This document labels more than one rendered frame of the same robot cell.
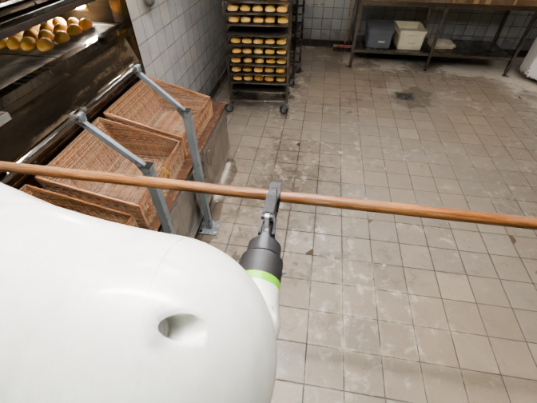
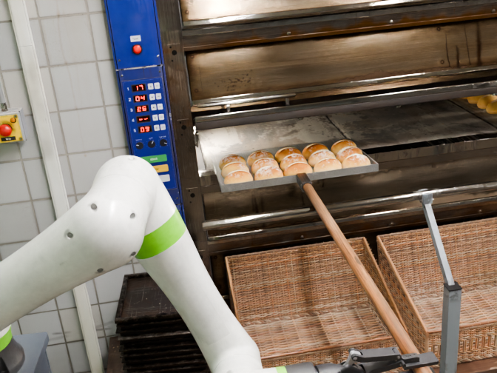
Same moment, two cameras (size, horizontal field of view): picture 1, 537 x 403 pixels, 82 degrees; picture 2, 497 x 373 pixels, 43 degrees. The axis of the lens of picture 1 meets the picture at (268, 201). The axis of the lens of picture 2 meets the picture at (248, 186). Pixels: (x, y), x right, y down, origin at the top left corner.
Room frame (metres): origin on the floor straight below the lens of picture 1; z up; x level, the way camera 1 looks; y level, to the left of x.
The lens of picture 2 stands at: (0.05, -0.87, 2.02)
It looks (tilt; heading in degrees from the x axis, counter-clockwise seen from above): 23 degrees down; 74
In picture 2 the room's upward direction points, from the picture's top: 5 degrees counter-clockwise
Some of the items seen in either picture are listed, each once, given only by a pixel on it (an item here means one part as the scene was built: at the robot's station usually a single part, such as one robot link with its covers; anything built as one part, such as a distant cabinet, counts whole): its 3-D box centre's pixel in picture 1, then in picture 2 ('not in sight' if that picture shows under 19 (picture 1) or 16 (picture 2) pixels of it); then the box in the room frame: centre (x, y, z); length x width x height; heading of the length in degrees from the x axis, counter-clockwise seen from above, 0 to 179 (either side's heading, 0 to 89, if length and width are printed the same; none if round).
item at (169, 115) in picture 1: (165, 113); not in sight; (1.90, 0.70, 0.72); 0.56 x 0.49 x 0.28; 170
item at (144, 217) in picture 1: (121, 168); (470, 286); (1.31, 0.79, 0.72); 0.56 x 0.49 x 0.28; 172
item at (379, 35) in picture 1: (378, 33); not in sight; (4.91, -1.59, 0.35); 0.50 x 0.36 x 0.24; 171
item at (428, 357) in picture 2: (274, 191); (418, 360); (0.59, -0.02, 1.21); 0.07 x 0.03 x 0.01; 172
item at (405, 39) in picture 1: (407, 35); not in sight; (4.84, -2.00, 0.35); 0.50 x 0.36 x 0.24; 172
